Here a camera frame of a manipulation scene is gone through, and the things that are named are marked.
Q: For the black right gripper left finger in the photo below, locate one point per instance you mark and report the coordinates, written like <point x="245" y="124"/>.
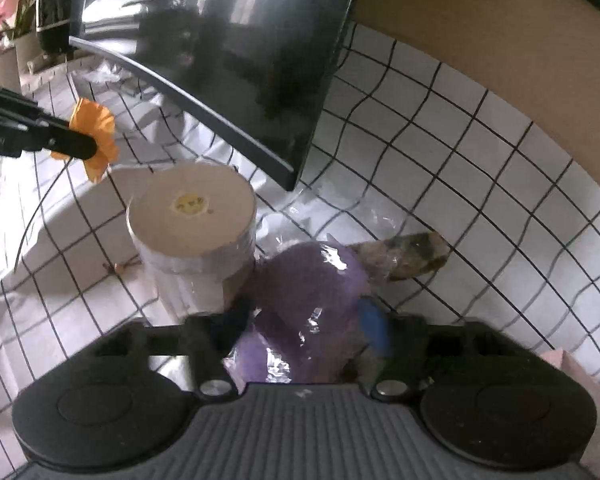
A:
<point x="209" y="339"/>

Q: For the purple flower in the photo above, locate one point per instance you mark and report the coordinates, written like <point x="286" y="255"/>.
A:
<point x="302" y="320"/>

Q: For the brown dried flower bundle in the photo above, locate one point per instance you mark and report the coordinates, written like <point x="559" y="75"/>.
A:
<point x="402" y="257"/>

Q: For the white grid tablecloth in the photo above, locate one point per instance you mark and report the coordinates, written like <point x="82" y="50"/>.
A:
<point x="405" y="143"/>

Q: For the orange fabric flower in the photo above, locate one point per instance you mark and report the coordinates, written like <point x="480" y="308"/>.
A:
<point x="96" y="121"/>

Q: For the clear jar with beige lid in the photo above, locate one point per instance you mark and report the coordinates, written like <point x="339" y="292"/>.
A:
<point x="193" y="226"/>

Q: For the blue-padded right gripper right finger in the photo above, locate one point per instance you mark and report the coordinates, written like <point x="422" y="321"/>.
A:
<point x="392" y="347"/>

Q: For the black monitor screen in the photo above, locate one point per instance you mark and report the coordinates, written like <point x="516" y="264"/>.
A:
<point x="255" y="72"/>

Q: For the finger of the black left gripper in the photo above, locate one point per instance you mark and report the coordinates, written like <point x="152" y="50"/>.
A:
<point x="59" y="139"/>

